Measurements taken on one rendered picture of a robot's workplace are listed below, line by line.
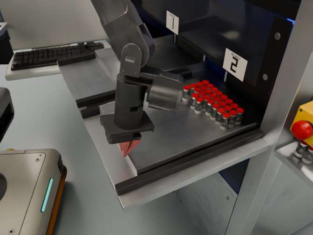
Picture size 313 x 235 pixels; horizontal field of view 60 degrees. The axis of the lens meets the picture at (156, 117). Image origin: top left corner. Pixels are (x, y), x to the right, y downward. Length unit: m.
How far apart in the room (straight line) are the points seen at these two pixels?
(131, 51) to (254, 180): 0.56
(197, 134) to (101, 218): 1.01
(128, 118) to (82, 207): 1.19
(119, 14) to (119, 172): 0.35
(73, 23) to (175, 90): 0.97
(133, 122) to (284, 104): 0.34
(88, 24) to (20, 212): 0.91
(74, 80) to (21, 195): 0.70
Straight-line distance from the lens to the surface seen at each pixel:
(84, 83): 0.95
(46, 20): 1.40
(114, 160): 0.67
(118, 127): 0.55
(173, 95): 0.49
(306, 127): 0.62
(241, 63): 0.74
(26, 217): 1.39
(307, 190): 1.20
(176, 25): 0.99
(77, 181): 1.79
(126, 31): 0.47
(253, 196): 0.90
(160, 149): 0.68
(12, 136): 2.25
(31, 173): 1.54
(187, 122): 0.76
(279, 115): 0.70
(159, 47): 1.16
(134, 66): 0.47
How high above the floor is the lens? 1.37
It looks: 40 degrees down
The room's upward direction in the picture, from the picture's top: straight up
